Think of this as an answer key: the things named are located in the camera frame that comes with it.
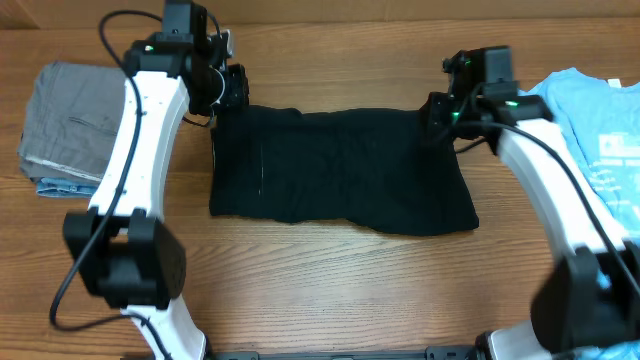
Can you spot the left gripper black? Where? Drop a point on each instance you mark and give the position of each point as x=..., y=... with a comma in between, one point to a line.
x=239, y=97

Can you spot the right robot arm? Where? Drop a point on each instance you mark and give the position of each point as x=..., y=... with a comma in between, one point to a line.
x=589, y=304

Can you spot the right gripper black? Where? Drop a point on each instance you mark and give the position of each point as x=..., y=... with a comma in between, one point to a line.
x=434, y=124

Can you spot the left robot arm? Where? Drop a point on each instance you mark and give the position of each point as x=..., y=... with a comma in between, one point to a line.
x=121, y=249

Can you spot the folded blue jeans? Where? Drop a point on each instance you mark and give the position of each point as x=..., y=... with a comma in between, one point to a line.
x=64, y=188

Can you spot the black shorts with mesh lining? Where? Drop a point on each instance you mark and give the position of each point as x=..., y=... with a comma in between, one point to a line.
x=371, y=167

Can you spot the folded grey trousers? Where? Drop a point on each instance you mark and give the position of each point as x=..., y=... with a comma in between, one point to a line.
x=72, y=120

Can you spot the cardboard backdrop panel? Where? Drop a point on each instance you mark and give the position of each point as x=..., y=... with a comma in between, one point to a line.
x=69, y=14

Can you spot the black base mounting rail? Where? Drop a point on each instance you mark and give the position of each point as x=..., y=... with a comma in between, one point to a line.
x=458, y=352

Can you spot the light blue printed t-shirt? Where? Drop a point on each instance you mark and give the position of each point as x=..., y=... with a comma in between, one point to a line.
x=600, y=124

